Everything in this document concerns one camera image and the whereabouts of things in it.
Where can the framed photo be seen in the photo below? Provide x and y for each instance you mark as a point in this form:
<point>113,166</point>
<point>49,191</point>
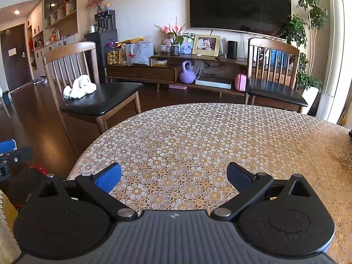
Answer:
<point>208,45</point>

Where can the right wooden chair black seat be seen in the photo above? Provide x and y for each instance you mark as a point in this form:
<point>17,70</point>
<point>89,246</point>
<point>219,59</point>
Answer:
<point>272,68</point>

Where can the white paper gift bag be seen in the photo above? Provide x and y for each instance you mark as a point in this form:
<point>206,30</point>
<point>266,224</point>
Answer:
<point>139,53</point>

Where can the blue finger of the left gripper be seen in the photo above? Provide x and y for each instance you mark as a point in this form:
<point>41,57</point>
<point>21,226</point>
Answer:
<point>7,146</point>

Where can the white plush toy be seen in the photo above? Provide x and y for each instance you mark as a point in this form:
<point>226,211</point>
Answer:
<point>81,87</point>

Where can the dark brown entrance door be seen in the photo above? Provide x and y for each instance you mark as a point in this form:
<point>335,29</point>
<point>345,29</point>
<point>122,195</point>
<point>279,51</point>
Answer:
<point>14,57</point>

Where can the white standing air conditioner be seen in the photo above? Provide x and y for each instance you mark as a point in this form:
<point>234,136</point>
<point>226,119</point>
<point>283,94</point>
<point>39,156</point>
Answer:
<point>337,79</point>

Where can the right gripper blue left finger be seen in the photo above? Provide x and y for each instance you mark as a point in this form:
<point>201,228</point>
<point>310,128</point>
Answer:
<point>97,188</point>

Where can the wooden wall shelving unit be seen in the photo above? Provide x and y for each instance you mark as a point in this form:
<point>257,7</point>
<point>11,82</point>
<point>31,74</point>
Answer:
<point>52,23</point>

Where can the left wooden chair black seat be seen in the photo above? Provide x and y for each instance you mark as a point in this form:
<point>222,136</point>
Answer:
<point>67,65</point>

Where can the wall-mounted black television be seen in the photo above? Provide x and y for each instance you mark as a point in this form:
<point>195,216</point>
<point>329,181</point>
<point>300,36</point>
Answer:
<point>256,16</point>

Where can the wooden chair black seat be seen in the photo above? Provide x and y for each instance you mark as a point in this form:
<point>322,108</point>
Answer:
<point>272,68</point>
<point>67,65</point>

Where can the pink small case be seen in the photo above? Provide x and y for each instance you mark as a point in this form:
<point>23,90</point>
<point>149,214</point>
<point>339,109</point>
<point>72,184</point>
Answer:
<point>240,82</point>

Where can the long wooden TV console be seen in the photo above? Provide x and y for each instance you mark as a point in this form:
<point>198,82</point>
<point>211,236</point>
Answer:
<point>166,69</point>

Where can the black water dispenser cabinet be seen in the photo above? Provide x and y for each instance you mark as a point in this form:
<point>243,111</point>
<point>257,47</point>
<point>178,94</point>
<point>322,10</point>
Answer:
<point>105,33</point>

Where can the black cylindrical speaker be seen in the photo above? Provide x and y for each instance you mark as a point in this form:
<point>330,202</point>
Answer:
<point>232,49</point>

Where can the jar of gold chocolates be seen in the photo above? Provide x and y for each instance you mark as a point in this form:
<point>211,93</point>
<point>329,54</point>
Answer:
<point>115,56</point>

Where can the floral lace tablecloth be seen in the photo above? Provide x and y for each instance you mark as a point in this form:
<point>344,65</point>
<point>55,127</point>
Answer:
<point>175,158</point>

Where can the white flat set-top box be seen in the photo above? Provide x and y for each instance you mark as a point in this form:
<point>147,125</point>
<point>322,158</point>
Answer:
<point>213,81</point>

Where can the purple kettlebell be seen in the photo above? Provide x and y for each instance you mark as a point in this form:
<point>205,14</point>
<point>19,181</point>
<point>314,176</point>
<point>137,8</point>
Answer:
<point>187,74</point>

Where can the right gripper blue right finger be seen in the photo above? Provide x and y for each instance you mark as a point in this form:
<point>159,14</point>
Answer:
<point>250,187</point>

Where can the pink flower arrangement in vase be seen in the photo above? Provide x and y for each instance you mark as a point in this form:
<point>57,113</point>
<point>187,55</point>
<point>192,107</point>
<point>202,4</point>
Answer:
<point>177,38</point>

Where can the tall green potted plant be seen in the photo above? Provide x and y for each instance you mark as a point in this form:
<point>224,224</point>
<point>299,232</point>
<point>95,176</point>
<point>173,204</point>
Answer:
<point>303,33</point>

